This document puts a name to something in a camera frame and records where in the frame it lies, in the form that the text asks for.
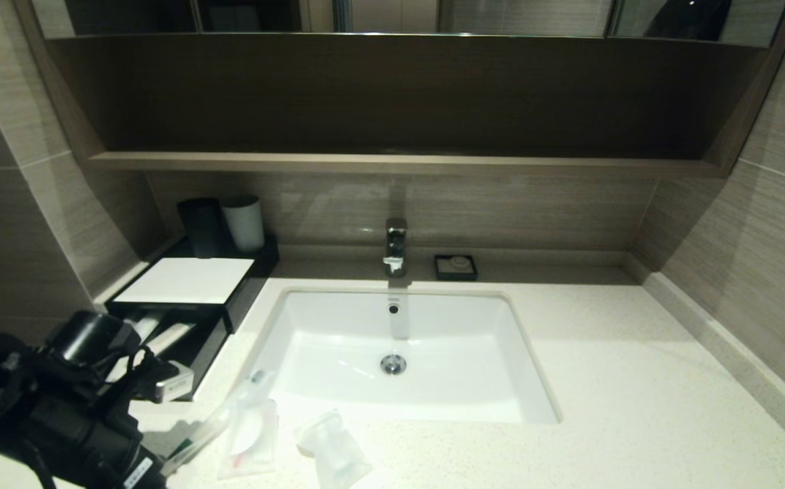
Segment brown wooden wall shelf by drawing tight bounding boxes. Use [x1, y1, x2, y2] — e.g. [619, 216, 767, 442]
[16, 0, 785, 179]

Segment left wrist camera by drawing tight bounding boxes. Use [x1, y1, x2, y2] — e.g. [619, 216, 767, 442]
[45, 310, 195, 404]

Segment mirror cabinet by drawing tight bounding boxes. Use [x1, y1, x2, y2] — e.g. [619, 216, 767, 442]
[33, 0, 785, 50]

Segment clear comb packet green print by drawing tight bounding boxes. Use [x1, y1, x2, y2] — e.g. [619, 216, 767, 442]
[145, 323, 198, 357]

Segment black drawer box white top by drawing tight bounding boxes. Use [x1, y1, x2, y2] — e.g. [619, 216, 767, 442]
[104, 234, 281, 333]

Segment toothbrush packet green label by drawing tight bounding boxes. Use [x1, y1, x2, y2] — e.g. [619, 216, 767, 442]
[160, 369, 275, 477]

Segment black cup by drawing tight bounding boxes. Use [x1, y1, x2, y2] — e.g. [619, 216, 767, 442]
[177, 198, 225, 259]

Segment crumpled clear plastic sachet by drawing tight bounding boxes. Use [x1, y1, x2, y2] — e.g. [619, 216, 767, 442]
[295, 407, 374, 489]

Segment grey white cup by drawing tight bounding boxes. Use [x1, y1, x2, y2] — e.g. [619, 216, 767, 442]
[222, 195, 266, 253]

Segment clear sachet cotton pads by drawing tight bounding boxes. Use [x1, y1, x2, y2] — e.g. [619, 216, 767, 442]
[218, 397, 280, 480]

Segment chrome faucet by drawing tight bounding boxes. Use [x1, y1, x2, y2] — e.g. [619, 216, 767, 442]
[384, 218, 409, 278]

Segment black soap dish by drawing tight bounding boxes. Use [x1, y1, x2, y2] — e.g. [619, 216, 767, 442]
[434, 255, 478, 282]

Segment black pull-out drawer tray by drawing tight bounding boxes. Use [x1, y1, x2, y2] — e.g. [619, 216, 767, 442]
[103, 302, 235, 403]

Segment white sink basin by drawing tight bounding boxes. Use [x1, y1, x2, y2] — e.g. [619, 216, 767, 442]
[247, 287, 562, 424]

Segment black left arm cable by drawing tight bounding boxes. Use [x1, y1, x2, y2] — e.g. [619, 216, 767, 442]
[19, 343, 162, 489]

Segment frosted toothbrush packet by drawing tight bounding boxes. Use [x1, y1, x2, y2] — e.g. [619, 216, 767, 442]
[128, 311, 164, 342]

